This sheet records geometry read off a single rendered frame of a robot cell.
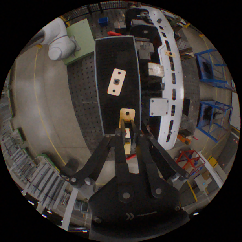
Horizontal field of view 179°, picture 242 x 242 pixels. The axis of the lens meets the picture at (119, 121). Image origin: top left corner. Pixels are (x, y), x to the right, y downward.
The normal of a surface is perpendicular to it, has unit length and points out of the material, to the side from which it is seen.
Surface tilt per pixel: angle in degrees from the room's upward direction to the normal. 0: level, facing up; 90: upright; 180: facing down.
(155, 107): 0
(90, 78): 0
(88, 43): 42
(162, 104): 0
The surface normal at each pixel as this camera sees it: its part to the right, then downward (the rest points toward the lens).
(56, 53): 0.12, 0.93
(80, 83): -0.01, 0.37
